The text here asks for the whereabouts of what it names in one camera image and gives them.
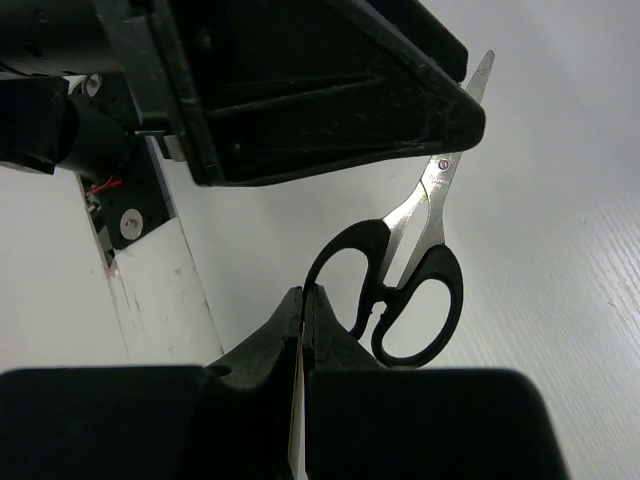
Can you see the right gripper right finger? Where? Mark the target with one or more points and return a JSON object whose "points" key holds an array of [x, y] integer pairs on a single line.
{"points": [[343, 405]]}

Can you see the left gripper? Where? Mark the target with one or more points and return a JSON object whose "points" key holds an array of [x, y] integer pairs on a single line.
{"points": [[148, 46]]}

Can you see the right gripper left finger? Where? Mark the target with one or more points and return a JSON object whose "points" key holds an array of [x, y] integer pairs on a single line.
{"points": [[258, 402]]}

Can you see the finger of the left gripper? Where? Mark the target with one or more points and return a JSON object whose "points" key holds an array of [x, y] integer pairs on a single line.
{"points": [[419, 43], [293, 89]]}

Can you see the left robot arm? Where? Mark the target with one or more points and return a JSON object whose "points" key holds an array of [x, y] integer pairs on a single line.
{"points": [[43, 44]]}

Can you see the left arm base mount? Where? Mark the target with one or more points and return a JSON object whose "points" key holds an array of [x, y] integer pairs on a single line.
{"points": [[131, 204]]}

